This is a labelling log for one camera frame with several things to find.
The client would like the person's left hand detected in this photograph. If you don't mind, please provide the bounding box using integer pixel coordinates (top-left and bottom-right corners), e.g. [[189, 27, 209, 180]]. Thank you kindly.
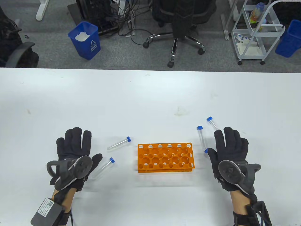
[[56, 127, 103, 193]]

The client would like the person's right hand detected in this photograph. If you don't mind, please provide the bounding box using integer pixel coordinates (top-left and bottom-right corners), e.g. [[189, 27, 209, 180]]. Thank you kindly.
[[207, 127, 249, 192]]

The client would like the orange test tube rack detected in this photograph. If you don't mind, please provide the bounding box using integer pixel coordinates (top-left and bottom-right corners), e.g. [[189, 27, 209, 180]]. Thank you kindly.
[[137, 142, 195, 174]]

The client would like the person's left forearm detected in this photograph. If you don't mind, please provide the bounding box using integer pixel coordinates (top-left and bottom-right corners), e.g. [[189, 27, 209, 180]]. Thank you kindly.
[[51, 188, 78, 226]]

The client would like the grey tracking controller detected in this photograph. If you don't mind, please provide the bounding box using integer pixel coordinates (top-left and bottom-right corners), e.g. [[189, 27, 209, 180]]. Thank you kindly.
[[218, 160, 261, 196], [46, 155, 93, 191]]

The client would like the black box with white label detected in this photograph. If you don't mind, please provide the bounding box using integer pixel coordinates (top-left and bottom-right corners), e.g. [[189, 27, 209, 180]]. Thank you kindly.
[[31, 197, 66, 226]]

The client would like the blue bin with white symbol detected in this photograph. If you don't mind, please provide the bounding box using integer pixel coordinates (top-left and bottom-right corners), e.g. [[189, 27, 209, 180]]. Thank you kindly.
[[68, 21, 101, 60]]

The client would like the white folded sheet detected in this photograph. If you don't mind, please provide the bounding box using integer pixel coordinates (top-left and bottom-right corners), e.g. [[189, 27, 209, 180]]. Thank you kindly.
[[236, 40, 264, 56]]

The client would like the white crumpled paper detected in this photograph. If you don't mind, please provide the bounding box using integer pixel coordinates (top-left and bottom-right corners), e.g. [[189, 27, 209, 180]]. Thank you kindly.
[[74, 31, 90, 42]]

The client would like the black chair with grey armrest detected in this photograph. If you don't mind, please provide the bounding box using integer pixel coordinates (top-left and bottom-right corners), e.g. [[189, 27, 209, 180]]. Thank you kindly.
[[0, 5, 39, 69]]

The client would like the white desk leg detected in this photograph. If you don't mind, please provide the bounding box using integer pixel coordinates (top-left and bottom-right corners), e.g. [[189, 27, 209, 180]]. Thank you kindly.
[[36, 0, 50, 21], [221, 0, 245, 40]]

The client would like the white rolling cart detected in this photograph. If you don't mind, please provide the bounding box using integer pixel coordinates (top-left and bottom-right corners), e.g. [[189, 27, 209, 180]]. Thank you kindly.
[[231, 0, 286, 65]]

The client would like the plain blue bin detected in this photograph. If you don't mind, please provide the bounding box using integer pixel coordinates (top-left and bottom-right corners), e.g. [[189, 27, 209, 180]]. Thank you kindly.
[[275, 19, 301, 58]]

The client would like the black office chair chrome base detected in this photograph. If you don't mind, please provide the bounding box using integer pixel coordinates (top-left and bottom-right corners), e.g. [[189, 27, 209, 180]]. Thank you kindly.
[[143, 0, 217, 68]]

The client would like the black computer tower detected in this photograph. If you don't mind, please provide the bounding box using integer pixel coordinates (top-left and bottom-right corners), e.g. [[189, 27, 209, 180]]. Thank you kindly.
[[75, 0, 119, 36]]

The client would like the colourful plastic bottle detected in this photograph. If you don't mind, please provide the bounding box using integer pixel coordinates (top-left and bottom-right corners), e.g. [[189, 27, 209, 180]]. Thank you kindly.
[[249, 2, 265, 24]]

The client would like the white power strip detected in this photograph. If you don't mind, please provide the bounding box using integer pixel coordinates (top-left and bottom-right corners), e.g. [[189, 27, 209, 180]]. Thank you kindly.
[[118, 0, 127, 17]]

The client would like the black lattice frame module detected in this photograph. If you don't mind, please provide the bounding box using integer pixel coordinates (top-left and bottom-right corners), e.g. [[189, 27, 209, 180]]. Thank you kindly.
[[246, 194, 273, 226]]

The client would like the tangle of black cables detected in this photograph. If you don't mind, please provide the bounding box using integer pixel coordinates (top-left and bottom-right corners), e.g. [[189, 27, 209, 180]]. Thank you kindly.
[[111, 0, 152, 46]]

